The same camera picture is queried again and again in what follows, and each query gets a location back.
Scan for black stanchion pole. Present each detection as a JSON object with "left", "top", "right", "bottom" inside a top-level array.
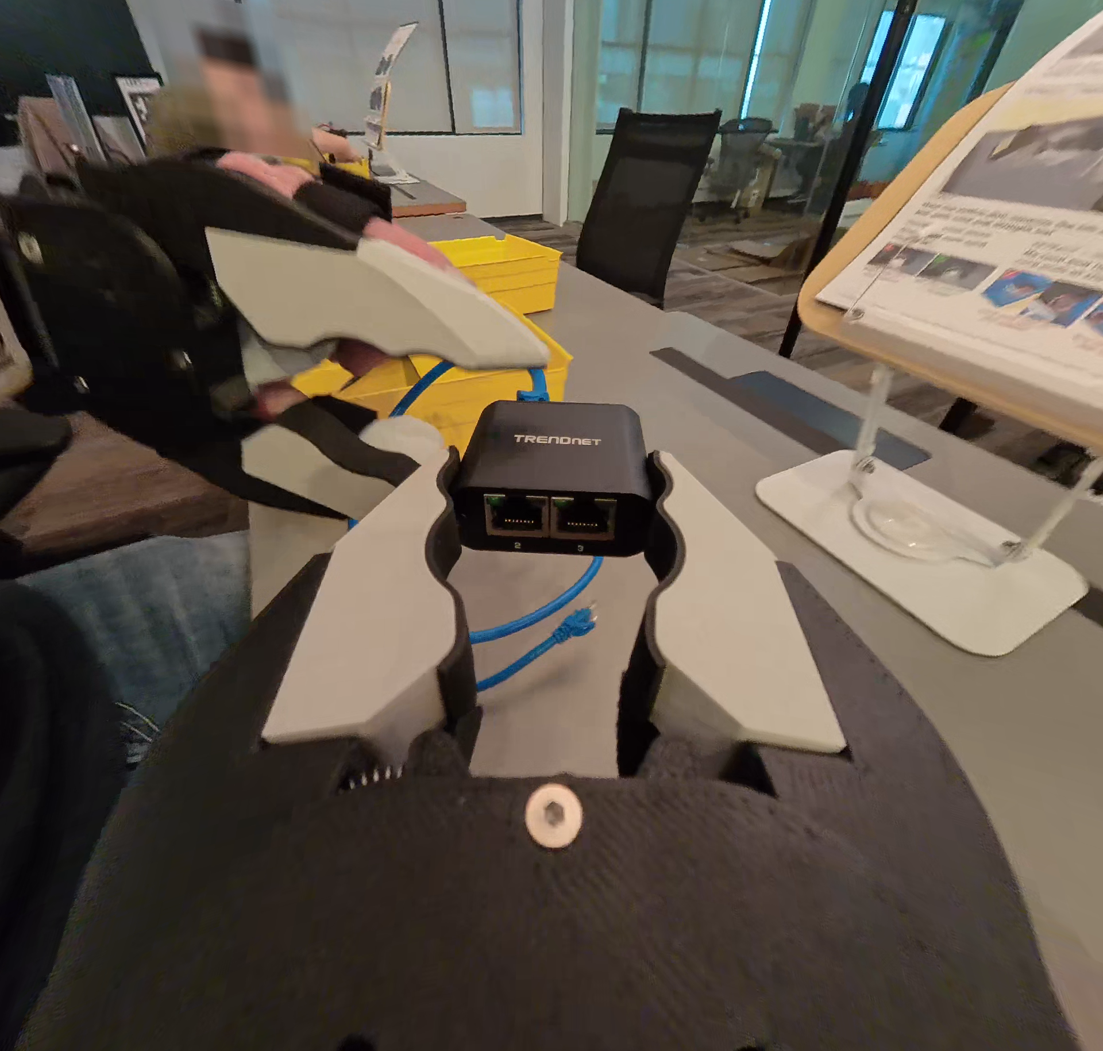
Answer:
[{"left": 778, "top": 0, "right": 940, "bottom": 361}]

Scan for yellow plastic bin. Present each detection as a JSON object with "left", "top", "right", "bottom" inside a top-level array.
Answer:
[
  {"left": 426, "top": 234, "right": 564, "bottom": 315},
  {"left": 293, "top": 292, "right": 576, "bottom": 459}
]

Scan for wooden board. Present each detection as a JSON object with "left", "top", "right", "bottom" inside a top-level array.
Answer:
[{"left": 797, "top": 81, "right": 1103, "bottom": 449}]

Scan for person's left hand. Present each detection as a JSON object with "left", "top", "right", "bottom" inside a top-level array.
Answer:
[{"left": 215, "top": 150, "right": 464, "bottom": 421}]

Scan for black television screen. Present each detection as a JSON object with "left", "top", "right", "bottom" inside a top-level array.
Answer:
[{"left": 0, "top": 0, "right": 156, "bottom": 121}]

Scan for clear acrylic stand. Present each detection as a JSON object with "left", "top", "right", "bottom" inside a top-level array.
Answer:
[{"left": 844, "top": 305, "right": 1103, "bottom": 569}]

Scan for black network switch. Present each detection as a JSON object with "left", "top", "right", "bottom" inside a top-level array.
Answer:
[{"left": 448, "top": 400, "right": 653, "bottom": 558}]

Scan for grey mesh chair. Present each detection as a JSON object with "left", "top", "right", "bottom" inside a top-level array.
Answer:
[{"left": 702, "top": 116, "right": 781, "bottom": 211}]

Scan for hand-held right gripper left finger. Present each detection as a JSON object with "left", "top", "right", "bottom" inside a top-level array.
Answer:
[{"left": 261, "top": 450, "right": 482, "bottom": 768}]

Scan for person's left forearm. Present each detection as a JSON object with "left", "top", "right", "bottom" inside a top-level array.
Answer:
[{"left": 0, "top": 409, "right": 74, "bottom": 518}]

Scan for blue ethernet cable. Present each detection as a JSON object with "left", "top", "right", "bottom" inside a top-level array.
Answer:
[{"left": 349, "top": 360, "right": 604, "bottom": 694}]

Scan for person's blue jeans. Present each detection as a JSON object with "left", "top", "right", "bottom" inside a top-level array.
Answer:
[{"left": 17, "top": 534, "right": 251, "bottom": 768}]

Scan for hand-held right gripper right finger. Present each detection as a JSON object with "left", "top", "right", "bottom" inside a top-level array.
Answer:
[{"left": 616, "top": 452, "right": 848, "bottom": 778}]

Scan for printed instruction sheet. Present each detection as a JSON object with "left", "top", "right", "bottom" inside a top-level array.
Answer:
[{"left": 814, "top": 8, "right": 1103, "bottom": 380}]

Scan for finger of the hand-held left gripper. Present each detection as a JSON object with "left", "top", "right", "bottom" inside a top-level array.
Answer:
[
  {"left": 240, "top": 398, "right": 425, "bottom": 521},
  {"left": 205, "top": 228, "right": 553, "bottom": 371}
]

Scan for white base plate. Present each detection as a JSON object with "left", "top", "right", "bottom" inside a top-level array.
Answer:
[{"left": 755, "top": 450, "right": 1089, "bottom": 657}]

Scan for brown wooden desk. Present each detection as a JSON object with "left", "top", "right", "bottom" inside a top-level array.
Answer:
[{"left": 379, "top": 174, "right": 468, "bottom": 218}]

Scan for small white desk stand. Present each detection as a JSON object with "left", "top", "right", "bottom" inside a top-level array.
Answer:
[{"left": 362, "top": 21, "right": 423, "bottom": 183}]

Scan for black office chair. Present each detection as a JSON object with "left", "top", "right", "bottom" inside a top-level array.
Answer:
[{"left": 576, "top": 107, "right": 723, "bottom": 309}]

